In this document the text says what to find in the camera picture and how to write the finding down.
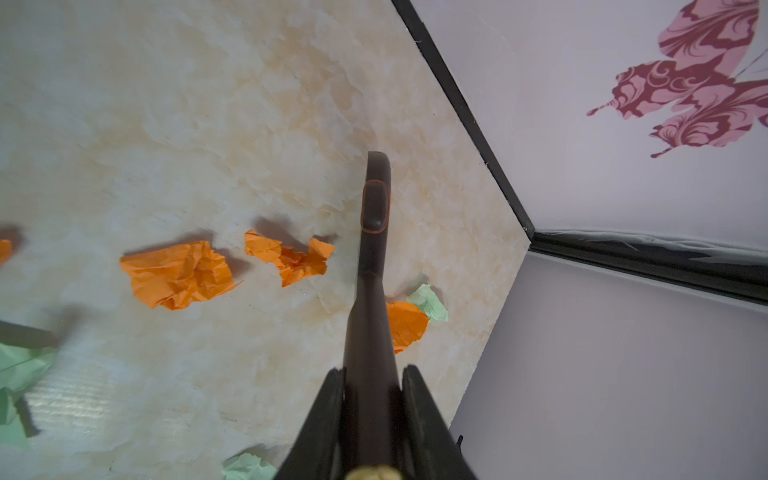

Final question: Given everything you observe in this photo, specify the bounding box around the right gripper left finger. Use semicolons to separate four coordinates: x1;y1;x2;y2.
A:
274;368;344;480

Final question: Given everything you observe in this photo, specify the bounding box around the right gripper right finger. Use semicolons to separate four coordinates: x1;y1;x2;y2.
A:
402;365;476;480

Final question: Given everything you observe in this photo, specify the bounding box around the dark brown hand brush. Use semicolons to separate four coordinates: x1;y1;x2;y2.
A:
340;151;403;474

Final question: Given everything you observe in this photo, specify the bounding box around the green scrap right front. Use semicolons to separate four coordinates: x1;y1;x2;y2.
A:
222;453;277;480

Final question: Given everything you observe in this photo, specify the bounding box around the orange scrap back right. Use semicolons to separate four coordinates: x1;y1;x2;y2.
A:
387;302;429;354

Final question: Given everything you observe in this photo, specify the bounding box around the green scrap back right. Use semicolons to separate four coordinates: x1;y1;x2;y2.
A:
407;284;449;322

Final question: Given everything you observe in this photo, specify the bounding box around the orange scrap back centre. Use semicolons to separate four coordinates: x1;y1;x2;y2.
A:
244;230;335;287

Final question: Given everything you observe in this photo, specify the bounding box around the orange paper scrap near bin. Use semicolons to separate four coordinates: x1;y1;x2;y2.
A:
120;241;237;311

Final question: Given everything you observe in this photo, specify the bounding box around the small green scrap centre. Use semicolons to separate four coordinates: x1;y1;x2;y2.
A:
1;344;57;450

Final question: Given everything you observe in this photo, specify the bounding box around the small orange scrap centre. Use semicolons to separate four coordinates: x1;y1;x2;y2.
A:
0;239;13;265

